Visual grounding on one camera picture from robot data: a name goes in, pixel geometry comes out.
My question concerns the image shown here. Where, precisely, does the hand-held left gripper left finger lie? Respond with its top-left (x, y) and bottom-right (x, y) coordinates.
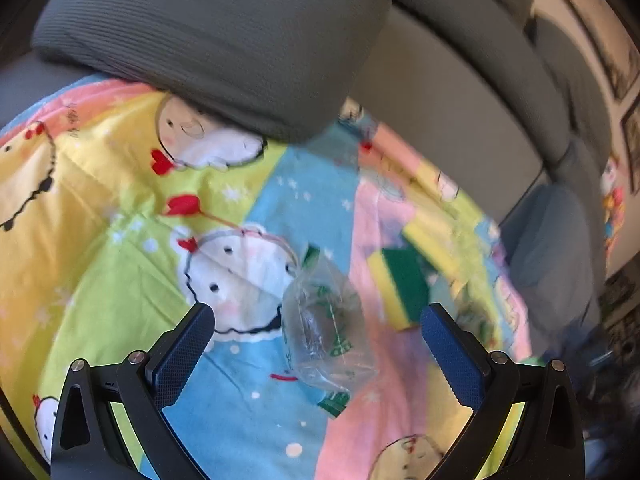
top-left (50, 301), bottom-right (217, 480)

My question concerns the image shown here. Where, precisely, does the yellow green sponge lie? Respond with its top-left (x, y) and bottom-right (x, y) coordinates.
top-left (402, 207), bottom-right (483, 286)
top-left (366, 247), bottom-right (432, 333)

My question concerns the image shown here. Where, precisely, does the clear plastic bag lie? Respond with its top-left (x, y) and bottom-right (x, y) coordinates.
top-left (281, 244), bottom-right (378, 418)

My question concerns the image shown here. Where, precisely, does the colourful cartoon printed blanket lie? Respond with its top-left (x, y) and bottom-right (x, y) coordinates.
top-left (0, 74), bottom-right (533, 480)

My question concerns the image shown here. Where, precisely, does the pile of plush toys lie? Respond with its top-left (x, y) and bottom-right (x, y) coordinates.
top-left (600, 155), bottom-right (628, 261)

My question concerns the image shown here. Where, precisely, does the blue grey seat cushion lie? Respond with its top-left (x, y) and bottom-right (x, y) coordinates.
top-left (500, 180), bottom-right (608, 351)

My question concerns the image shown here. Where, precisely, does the grey sofa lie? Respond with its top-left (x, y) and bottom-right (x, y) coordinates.
top-left (0, 0), bottom-right (616, 341)

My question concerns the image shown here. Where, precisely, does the grey throw pillow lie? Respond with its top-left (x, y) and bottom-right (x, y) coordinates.
top-left (31, 0), bottom-right (392, 146)

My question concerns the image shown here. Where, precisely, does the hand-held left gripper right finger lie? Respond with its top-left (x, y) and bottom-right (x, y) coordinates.
top-left (420, 302), bottom-right (587, 480)

